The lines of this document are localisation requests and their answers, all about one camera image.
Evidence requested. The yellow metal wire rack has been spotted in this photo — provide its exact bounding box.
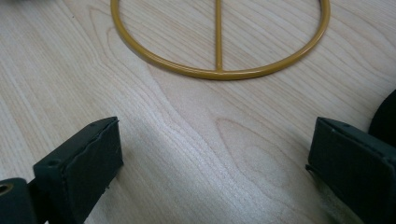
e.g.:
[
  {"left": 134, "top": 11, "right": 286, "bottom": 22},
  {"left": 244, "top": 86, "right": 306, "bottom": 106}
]
[{"left": 109, "top": 0, "right": 331, "bottom": 81}]

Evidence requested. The black round object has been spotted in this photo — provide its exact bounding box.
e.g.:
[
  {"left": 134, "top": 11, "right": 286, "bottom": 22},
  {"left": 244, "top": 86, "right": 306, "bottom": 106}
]
[{"left": 368, "top": 89, "right": 396, "bottom": 148}]

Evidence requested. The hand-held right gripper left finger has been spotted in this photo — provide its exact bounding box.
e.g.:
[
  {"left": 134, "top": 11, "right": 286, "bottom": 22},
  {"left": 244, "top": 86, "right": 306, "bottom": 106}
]
[{"left": 33, "top": 116, "right": 124, "bottom": 224}]

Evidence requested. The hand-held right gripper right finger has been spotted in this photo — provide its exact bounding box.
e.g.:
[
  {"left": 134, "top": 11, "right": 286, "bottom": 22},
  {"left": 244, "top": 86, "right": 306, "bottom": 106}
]
[{"left": 305, "top": 117, "right": 396, "bottom": 224}]

